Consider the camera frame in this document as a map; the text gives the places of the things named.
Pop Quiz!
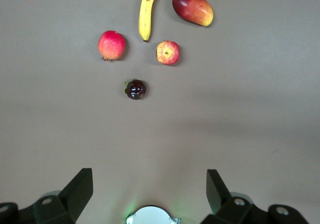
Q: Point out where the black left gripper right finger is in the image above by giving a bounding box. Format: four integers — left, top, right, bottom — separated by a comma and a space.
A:
201, 169, 270, 224

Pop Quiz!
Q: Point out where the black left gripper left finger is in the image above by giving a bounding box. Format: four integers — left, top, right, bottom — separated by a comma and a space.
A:
18, 168, 94, 224

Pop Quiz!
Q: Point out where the red yellow striped apple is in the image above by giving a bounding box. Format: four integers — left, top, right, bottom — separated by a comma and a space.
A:
156, 41, 181, 66

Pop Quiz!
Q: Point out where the yellow banana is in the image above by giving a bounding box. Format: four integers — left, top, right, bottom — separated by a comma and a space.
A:
138, 0, 186, 43

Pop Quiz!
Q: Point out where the brown table cover mat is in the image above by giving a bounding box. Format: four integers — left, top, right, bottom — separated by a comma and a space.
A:
0, 0, 320, 224

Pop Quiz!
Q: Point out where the dark purple mangosteen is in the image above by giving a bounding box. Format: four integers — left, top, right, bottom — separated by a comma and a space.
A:
124, 78, 147, 101

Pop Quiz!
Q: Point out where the red pomegranate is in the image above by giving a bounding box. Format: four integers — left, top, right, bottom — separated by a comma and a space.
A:
97, 30, 127, 62

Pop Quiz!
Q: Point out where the red yellow mango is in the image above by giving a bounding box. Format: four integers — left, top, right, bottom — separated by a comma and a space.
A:
171, 0, 215, 27

